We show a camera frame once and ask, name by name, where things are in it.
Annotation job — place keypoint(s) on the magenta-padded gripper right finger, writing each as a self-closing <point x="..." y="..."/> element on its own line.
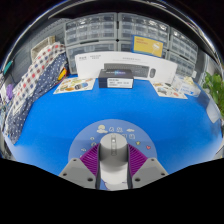
<point x="149" y="171"/>

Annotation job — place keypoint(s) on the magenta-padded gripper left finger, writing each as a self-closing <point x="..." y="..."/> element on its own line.
<point x="78" y="171"/>

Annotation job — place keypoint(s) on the white computer mouse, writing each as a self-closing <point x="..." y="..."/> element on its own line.
<point x="113" y="160"/>

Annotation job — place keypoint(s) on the round blue rabbit mouse pad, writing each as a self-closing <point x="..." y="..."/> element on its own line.
<point x="113" y="126"/>

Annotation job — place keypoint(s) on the pale sticker sheet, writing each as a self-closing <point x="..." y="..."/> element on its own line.
<point x="168" y="90"/>

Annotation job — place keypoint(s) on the food sticker sheet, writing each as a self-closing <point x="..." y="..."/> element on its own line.
<point x="75" y="85"/>

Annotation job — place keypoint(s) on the navy polka-dot cloth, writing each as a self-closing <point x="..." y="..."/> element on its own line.
<point x="43" y="86"/>

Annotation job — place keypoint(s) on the clear plastic packet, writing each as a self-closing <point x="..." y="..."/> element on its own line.
<point x="188" y="86"/>

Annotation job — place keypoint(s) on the yellow and red object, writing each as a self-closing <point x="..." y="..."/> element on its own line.
<point x="62" y="74"/>

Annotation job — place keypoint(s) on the small black box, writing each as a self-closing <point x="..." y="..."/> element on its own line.
<point x="115" y="75"/>

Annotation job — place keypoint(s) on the green potted plant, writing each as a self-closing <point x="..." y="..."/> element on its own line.
<point x="215" y="91"/>

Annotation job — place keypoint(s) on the purple bag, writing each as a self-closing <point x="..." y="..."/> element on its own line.
<point x="9" y="91"/>

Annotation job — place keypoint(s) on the white keyboard box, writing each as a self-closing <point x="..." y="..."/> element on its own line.
<point x="90" y="65"/>

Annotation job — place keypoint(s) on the red-blue checked cloth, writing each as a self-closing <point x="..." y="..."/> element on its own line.
<point x="33" y="71"/>

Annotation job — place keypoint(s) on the grey large-drawer cabinet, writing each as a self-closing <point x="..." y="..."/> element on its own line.
<point x="93" y="47"/>

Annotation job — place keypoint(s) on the yellow and blue box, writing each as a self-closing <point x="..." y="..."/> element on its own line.
<point x="148" y="46"/>

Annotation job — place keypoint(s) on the teal lamp shade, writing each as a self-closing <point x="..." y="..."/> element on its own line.
<point x="7" y="66"/>

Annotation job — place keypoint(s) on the white woven basket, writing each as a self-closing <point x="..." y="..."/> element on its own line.
<point x="41" y="46"/>

